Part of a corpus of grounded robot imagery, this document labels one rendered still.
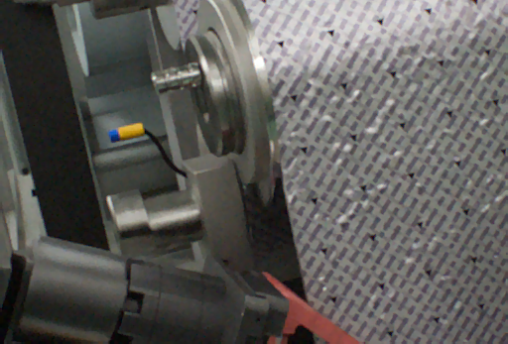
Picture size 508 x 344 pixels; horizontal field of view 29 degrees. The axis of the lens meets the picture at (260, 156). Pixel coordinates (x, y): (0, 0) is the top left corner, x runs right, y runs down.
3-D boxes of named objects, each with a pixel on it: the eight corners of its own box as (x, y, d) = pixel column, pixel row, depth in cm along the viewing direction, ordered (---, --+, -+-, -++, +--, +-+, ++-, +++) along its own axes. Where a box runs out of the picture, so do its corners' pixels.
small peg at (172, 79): (150, 83, 58) (149, 67, 57) (196, 72, 59) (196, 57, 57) (157, 101, 57) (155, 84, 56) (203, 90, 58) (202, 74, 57)
